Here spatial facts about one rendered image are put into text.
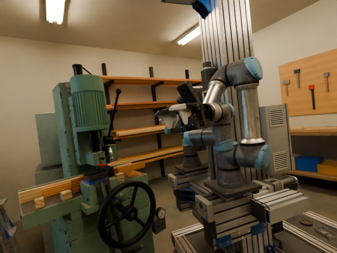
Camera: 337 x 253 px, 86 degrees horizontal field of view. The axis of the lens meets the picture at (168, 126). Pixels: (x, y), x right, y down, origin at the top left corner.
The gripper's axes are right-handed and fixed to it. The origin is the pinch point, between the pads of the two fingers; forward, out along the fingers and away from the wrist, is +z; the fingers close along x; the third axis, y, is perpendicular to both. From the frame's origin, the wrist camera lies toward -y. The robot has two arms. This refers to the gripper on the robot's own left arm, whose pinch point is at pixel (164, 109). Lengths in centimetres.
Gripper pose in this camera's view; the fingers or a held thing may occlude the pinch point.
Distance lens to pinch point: 52.0
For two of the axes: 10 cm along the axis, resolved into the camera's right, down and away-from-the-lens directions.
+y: 2.1, 9.8, -0.7
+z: -7.1, 1.0, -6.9
